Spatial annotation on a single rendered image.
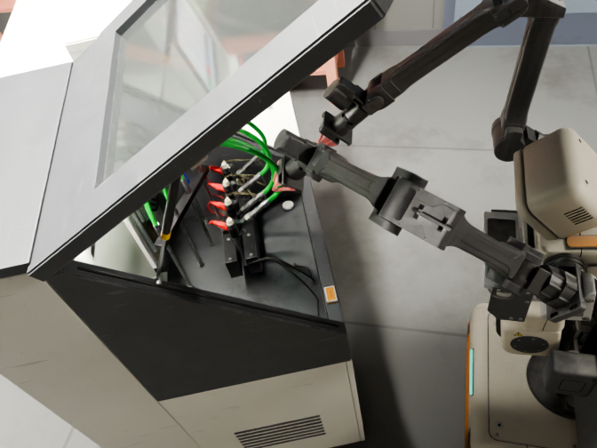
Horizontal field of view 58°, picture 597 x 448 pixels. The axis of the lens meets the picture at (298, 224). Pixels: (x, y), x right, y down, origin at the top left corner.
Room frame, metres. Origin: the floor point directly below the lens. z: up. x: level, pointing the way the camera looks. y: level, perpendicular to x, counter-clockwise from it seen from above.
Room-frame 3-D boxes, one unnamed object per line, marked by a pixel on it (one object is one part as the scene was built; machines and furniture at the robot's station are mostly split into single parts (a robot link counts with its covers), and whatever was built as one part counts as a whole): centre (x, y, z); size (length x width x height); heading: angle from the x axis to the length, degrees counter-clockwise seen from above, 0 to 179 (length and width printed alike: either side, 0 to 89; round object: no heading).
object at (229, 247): (1.16, 0.19, 0.91); 0.34 x 0.10 x 0.15; 179
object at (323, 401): (1.04, 0.22, 0.39); 0.70 x 0.58 x 0.79; 179
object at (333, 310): (1.04, -0.05, 0.87); 0.62 x 0.04 x 0.16; 179
